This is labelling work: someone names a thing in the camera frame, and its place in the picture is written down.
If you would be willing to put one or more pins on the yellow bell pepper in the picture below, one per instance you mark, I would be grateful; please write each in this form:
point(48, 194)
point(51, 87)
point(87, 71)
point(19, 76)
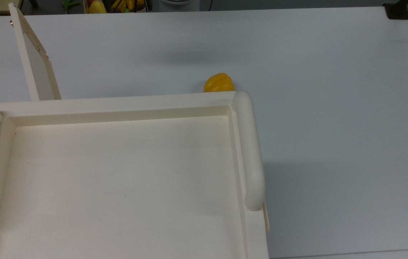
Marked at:
point(219, 83)

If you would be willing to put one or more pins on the basket of toy fruit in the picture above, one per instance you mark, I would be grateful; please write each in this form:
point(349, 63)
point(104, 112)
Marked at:
point(117, 5)

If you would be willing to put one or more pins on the cream plastic cabinet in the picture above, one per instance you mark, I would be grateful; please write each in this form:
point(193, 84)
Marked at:
point(117, 180)

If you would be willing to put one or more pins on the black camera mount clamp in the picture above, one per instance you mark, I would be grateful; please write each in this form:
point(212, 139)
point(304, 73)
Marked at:
point(397, 11)

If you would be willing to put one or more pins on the cream cabinet door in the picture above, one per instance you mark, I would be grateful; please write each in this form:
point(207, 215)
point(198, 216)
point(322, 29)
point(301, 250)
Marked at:
point(36, 68)

